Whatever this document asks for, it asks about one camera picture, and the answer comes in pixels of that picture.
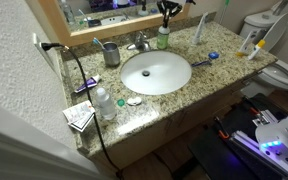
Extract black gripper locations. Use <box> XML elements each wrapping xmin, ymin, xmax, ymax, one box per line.
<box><xmin>156</xmin><ymin>0</ymin><xmax>196</xmax><ymax>28</ymax></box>

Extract green pump soap bottle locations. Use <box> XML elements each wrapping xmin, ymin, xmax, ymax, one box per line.
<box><xmin>156</xmin><ymin>23</ymin><xmax>171</xmax><ymax>50</ymax></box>

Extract white bottle yellow cap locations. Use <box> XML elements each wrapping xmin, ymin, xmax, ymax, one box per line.
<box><xmin>248</xmin><ymin>39</ymin><xmax>267</xmax><ymax>61</ymax></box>

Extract clear plastic water bottle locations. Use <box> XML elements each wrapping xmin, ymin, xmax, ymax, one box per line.
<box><xmin>94</xmin><ymin>87</ymin><xmax>118</xmax><ymax>121</ymax></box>

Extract white electric toothbrush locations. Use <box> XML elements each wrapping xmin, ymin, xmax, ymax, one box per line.
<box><xmin>191</xmin><ymin>12</ymin><xmax>209</xmax><ymax>46</ymax></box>

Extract chrome faucet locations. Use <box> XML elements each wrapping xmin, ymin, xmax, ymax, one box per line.
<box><xmin>126</xmin><ymin>30</ymin><xmax>152</xmax><ymax>53</ymax></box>

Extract wooden framed mirror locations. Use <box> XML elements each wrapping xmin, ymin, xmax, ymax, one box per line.
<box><xmin>37</xmin><ymin>0</ymin><xmax>192</xmax><ymax>48</ymax></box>

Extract blue razor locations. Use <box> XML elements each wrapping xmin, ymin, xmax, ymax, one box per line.
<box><xmin>190</xmin><ymin>59</ymin><xmax>213</xmax><ymax>68</ymax></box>

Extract blue floss box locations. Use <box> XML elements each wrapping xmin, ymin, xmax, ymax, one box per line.
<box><xmin>208</xmin><ymin>51</ymin><xmax>220</xmax><ymax>60</ymax></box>

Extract white oval sink basin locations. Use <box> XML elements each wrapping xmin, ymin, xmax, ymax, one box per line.
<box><xmin>120</xmin><ymin>49</ymin><xmax>193</xmax><ymax>96</ymax></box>

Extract steel cup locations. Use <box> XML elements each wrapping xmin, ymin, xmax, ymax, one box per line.
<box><xmin>102</xmin><ymin>41</ymin><xmax>121</xmax><ymax>67</ymax></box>

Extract blue white toothbrush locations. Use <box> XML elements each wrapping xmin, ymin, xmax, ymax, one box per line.
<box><xmin>92</xmin><ymin>37</ymin><xmax>106</xmax><ymax>51</ymax></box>

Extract short white tube blue print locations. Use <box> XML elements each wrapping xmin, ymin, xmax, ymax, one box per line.
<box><xmin>236</xmin><ymin>29</ymin><xmax>261</xmax><ymax>58</ymax></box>

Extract purple toothpaste tube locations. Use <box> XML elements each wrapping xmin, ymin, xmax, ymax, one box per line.
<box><xmin>74</xmin><ymin>74</ymin><xmax>102</xmax><ymax>94</ymax></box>

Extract wooden vanity cabinet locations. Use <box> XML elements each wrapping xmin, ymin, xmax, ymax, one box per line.
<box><xmin>83</xmin><ymin>78</ymin><xmax>252</xmax><ymax>180</ymax></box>

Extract white toilet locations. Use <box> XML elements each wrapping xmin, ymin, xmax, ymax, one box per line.
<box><xmin>238</xmin><ymin>0</ymin><xmax>288</xmax><ymax>98</ymax></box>

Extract black orange clamp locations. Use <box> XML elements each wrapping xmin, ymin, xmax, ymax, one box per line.
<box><xmin>248</xmin><ymin>106</ymin><xmax>262</xmax><ymax>116</ymax></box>
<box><xmin>213</xmin><ymin>116</ymin><xmax>232</xmax><ymax>140</ymax></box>

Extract black robot cart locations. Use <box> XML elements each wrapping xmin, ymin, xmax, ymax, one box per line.
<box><xmin>187</xmin><ymin>93</ymin><xmax>288</xmax><ymax>180</ymax></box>

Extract white door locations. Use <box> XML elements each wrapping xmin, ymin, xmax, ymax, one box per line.
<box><xmin>0</xmin><ymin>96</ymin><xmax>112</xmax><ymax>180</ymax></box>

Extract green handled broom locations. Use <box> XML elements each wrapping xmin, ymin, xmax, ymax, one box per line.
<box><xmin>218</xmin><ymin>0</ymin><xmax>231</xmax><ymax>24</ymax></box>

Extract black power cable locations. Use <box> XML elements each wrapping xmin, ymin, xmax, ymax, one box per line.
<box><xmin>38</xmin><ymin>41</ymin><xmax>125</xmax><ymax>180</ymax></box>

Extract white wall outlet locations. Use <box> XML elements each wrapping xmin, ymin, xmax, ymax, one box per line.
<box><xmin>32</xmin><ymin>32</ymin><xmax>58</xmax><ymax>73</ymax></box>

